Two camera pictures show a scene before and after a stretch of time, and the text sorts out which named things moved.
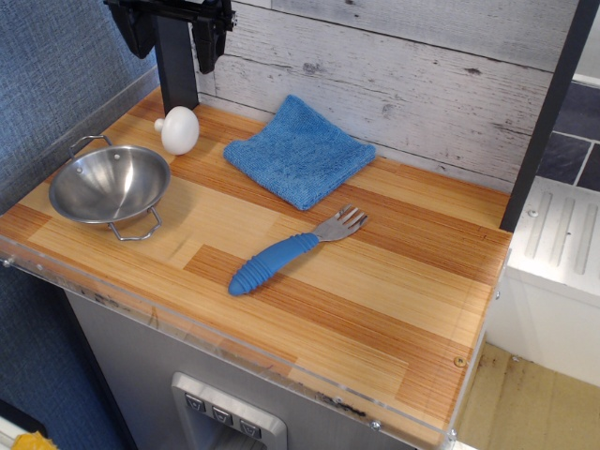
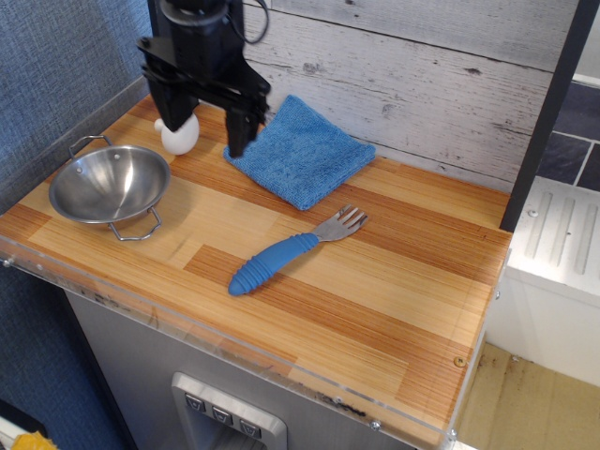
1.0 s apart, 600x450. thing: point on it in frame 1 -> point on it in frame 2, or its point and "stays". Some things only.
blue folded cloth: (298, 154) stays
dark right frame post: (550, 111) stays
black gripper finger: (210, 38) -> (243, 126)
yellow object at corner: (33, 441) stays
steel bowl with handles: (115, 186) stays
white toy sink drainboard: (547, 305) stays
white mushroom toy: (179, 129) stays
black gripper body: (203, 16) -> (198, 46)
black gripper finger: (139, 26) -> (175, 104)
